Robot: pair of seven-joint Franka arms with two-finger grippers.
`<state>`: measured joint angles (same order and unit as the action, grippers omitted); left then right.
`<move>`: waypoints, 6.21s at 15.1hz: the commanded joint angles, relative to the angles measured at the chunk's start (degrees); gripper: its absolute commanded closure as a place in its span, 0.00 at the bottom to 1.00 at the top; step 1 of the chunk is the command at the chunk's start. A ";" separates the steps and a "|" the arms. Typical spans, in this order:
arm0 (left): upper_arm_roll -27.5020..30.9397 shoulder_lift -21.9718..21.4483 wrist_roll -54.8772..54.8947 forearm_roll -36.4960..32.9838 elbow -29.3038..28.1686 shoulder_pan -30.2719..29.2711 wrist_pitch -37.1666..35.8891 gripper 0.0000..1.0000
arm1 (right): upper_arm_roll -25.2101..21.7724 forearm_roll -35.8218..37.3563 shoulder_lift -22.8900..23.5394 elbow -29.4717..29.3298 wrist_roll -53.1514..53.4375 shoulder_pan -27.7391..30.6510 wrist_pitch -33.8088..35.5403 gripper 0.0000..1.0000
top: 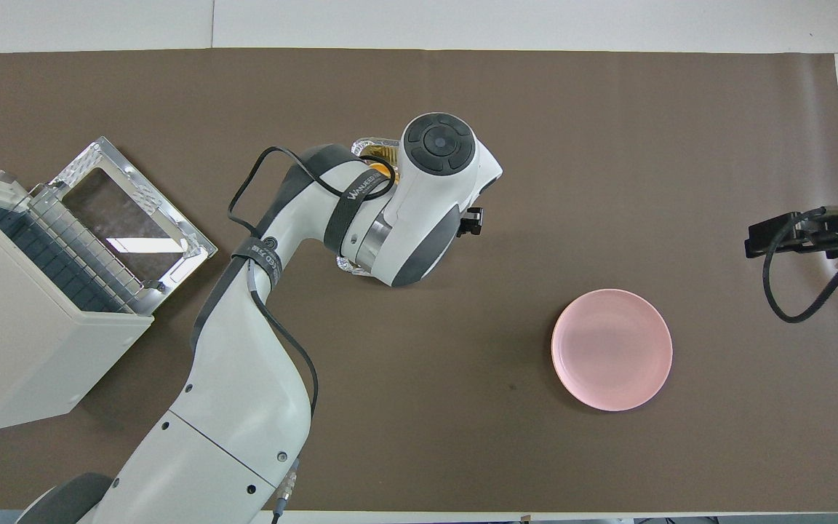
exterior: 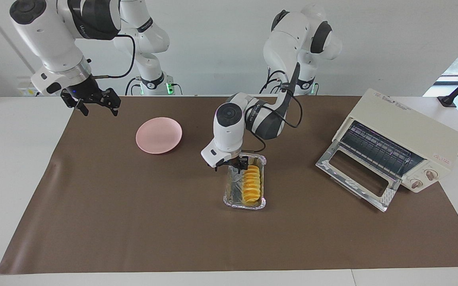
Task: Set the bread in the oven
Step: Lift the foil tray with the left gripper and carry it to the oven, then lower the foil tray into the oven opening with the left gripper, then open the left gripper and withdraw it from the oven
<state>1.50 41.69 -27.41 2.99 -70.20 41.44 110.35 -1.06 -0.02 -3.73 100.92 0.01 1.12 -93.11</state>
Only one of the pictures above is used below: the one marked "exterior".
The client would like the yellow ridged bread loaf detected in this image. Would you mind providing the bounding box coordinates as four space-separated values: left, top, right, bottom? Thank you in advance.
242 164 261 201

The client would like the aluminium foil baking tray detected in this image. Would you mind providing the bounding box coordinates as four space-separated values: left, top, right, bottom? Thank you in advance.
223 153 267 210

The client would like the glass oven door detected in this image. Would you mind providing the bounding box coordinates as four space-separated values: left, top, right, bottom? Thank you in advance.
316 141 402 213

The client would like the cream toaster oven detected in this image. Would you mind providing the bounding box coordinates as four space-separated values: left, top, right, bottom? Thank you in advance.
332 88 458 194

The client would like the pink round plate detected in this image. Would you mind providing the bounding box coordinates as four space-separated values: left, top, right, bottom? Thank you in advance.
135 117 183 155

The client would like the brown table mat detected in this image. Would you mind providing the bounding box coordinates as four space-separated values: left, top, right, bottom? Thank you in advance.
0 95 458 274

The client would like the black right arm base cable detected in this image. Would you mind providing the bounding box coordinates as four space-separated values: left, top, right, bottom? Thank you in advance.
124 77 143 96

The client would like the black arm base cable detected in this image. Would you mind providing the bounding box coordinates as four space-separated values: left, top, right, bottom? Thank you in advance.
259 70 290 95
124 77 143 96

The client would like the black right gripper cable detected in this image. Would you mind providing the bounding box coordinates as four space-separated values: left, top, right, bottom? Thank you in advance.
94 34 136 79

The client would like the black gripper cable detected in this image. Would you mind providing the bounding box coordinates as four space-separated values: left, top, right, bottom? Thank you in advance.
247 70 304 153
94 34 136 79

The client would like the white wall power strip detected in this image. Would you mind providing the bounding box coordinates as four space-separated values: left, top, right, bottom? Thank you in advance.
17 77 41 97

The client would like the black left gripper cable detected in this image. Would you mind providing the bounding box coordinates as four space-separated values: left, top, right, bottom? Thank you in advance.
247 70 304 153

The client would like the black left arm base cable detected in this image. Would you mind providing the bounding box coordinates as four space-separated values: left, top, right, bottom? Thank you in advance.
259 70 290 95

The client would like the oven wire rack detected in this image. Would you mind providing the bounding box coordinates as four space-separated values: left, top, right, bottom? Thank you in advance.
338 121 424 177

